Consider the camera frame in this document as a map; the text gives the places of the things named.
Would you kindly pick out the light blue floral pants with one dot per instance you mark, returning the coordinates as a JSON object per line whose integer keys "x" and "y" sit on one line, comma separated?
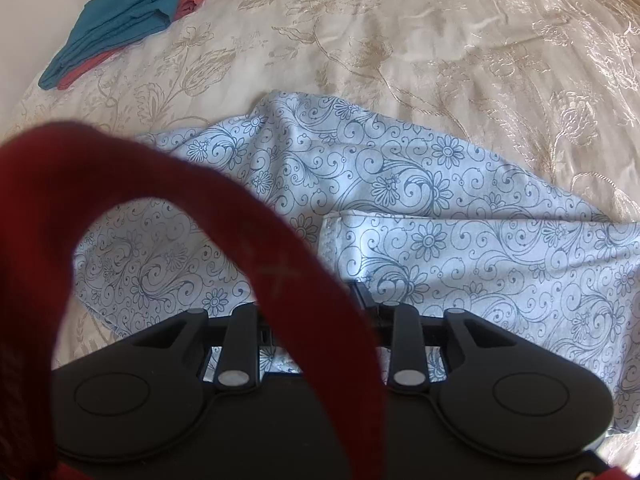
{"x": 400, "y": 200}

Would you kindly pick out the teal folded pants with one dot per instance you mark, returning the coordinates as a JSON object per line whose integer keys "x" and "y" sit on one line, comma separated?
{"x": 125, "y": 15}

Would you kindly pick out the cream floral bedspread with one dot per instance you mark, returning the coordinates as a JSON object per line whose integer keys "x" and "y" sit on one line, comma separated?
{"x": 425, "y": 45}

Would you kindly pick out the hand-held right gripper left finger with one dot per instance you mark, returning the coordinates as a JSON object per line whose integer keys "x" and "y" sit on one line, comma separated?
{"x": 240, "y": 345}

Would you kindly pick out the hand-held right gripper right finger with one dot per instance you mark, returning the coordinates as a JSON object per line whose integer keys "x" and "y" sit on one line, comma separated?
{"x": 405, "y": 345}

